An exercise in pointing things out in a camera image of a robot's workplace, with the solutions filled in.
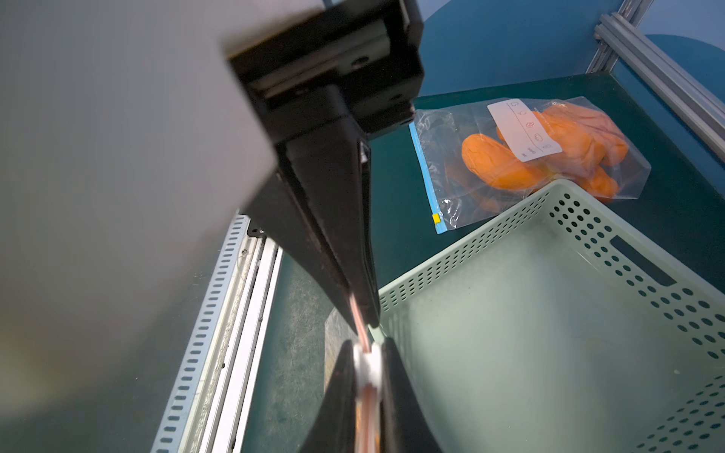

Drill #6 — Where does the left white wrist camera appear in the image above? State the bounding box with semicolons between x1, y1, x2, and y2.
1;1;324;423

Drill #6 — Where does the orange mango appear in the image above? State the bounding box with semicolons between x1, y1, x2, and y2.
541;102;630;202
495;109;604;177
462;134;553;191

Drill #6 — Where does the clear blue-zip bag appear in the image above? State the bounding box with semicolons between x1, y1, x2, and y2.
410;96;651;234

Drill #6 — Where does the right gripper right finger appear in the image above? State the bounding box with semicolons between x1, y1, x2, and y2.
381;338;442;453

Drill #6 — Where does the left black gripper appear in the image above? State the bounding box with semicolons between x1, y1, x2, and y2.
228;1;424;328

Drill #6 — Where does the clear pink-dotted zip bag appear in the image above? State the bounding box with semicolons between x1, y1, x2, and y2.
325;294;383;452

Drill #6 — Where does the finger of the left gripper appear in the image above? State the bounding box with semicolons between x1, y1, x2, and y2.
244;172;355;328

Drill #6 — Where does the white perforated plastic basket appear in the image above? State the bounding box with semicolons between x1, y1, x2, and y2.
379;181;724;452

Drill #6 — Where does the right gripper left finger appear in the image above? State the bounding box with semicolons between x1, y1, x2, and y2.
299;340;358;453

